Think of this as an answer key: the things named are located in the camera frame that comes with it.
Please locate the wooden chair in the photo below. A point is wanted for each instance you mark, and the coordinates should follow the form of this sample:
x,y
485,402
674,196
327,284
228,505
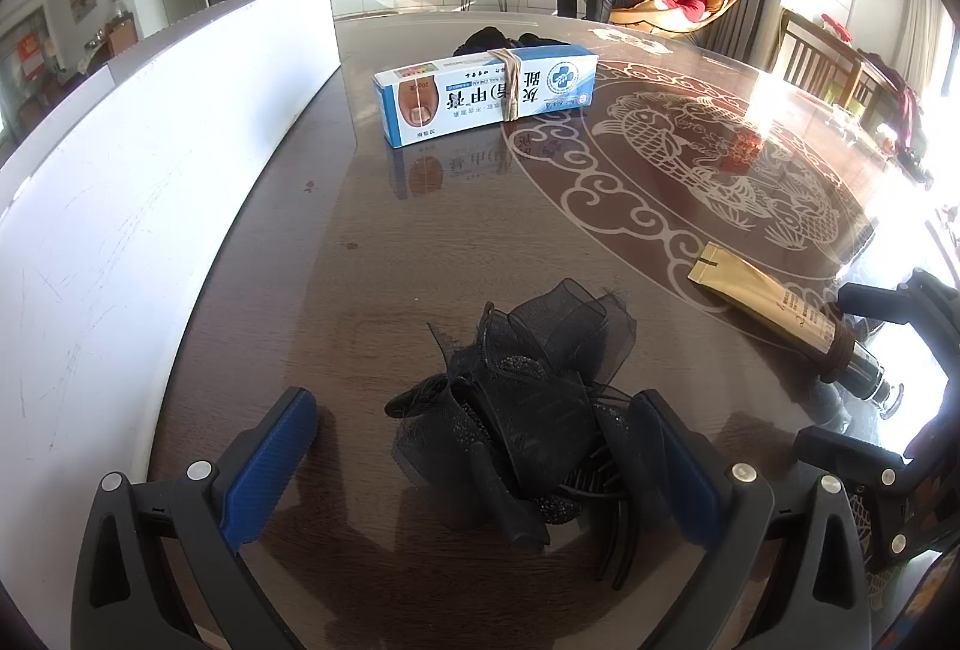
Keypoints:
x,y
817,47

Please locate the orange lounge chair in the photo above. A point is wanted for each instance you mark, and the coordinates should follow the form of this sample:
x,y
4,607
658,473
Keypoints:
x,y
716,5

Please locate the black mesh hair clip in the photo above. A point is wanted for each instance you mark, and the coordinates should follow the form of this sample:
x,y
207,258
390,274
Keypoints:
x,y
525,395

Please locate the chair with clothes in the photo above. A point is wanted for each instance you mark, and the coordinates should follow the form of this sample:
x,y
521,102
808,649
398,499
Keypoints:
x,y
896,95

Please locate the gold tube with black cap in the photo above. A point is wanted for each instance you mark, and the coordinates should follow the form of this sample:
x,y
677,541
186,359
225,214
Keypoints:
x,y
765,298

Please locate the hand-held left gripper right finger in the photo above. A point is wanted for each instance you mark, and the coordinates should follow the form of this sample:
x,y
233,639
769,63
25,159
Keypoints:
x,y
686,477

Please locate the blue and white box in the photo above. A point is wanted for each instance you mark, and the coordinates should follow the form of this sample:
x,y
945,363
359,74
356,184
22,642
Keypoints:
x,y
555,80

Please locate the black cloth item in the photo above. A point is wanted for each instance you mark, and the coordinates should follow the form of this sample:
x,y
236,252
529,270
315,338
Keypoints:
x,y
487,39

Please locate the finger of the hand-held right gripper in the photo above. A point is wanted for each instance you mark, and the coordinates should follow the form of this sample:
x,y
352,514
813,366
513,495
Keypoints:
x,y
922,309
896,500

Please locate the white board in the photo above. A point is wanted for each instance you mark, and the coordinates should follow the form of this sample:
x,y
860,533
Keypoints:
x,y
112,245

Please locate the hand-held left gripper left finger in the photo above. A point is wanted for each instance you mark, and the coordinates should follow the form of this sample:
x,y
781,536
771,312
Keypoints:
x,y
262,462

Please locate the dark glass desktop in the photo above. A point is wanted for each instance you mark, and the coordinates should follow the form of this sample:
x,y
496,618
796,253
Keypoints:
x,y
360,290

